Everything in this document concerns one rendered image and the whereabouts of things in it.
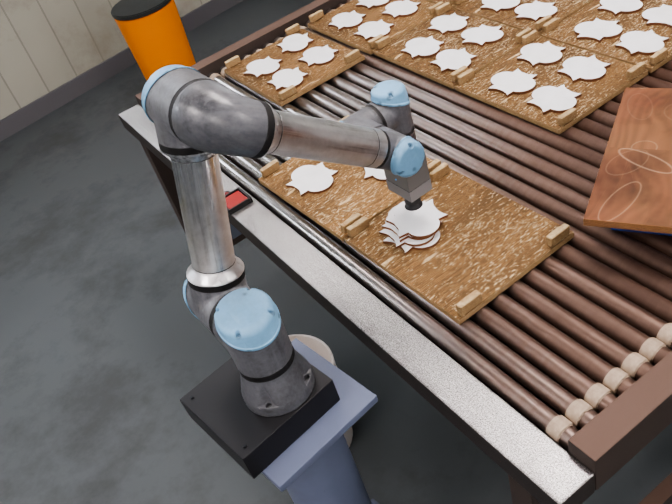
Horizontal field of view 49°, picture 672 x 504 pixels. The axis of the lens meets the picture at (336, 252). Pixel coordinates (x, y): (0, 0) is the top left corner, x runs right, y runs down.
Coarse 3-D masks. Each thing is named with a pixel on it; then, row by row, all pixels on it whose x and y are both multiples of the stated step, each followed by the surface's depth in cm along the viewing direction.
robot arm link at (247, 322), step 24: (240, 288) 141; (216, 312) 138; (240, 312) 136; (264, 312) 135; (216, 336) 142; (240, 336) 134; (264, 336) 135; (288, 336) 143; (240, 360) 138; (264, 360) 138; (288, 360) 142
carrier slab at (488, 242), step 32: (448, 192) 184; (480, 192) 181; (448, 224) 175; (480, 224) 173; (512, 224) 170; (544, 224) 167; (384, 256) 172; (416, 256) 170; (448, 256) 167; (480, 256) 165; (512, 256) 162; (544, 256) 161; (416, 288) 162; (448, 288) 160; (480, 288) 158
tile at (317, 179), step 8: (304, 168) 206; (312, 168) 205; (320, 168) 204; (296, 176) 204; (304, 176) 203; (312, 176) 202; (320, 176) 202; (328, 176) 201; (288, 184) 202; (296, 184) 202; (304, 184) 201; (312, 184) 200; (320, 184) 199; (328, 184) 198; (304, 192) 198; (312, 192) 198; (320, 192) 197
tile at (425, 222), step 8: (432, 200) 178; (400, 208) 179; (424, 208) 177; (432, 208) 176; (400, 216) 177; (408, 216) 176; (416, 216) 175; (424, 216) 174; (432, 216) 174; (440, 216) 173; (392, 224) 176; (400, 224) 174; (408, 224) 174; (416, 224) 173; (424, 224) 172; (432, 224) 172; (400, 232) 172; (408, 232) 172; (416, 232) 171; (424, 232) 170; (432, 232) 170
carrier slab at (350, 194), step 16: (288, 160) 213; (304, 160) 211; (432, 160) 196; (272, 176) 209; (288, 176) 207; (336, 176) 201; (352, 176) 199; (288, 192) 201; (336, 192) 196; (352, 192) 194; (368, 192) 192; (384, 192) 191; (304, 208) 194; (320, 208) 192; (336, 208) 191; (352, 208) 189; (368, 208) 187; (384, 208) 186; (320, 224) 189; (336, 224) 186
